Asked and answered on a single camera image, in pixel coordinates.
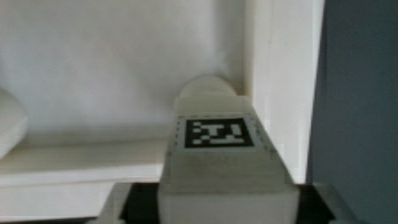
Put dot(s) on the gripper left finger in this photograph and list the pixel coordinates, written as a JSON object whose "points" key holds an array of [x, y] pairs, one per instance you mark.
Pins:
{"points": [[131, 205]]}

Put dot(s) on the white leg with marker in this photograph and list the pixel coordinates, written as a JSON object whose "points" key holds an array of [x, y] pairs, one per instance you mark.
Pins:
{"points": [[225, 184]]}

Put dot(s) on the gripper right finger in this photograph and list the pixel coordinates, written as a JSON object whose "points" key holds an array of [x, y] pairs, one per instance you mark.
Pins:
{"points": [[321, 206]]}

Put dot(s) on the white square tabletop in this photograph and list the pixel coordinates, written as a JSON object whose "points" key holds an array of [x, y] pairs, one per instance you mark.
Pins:
{"points": [[97, 58]]}

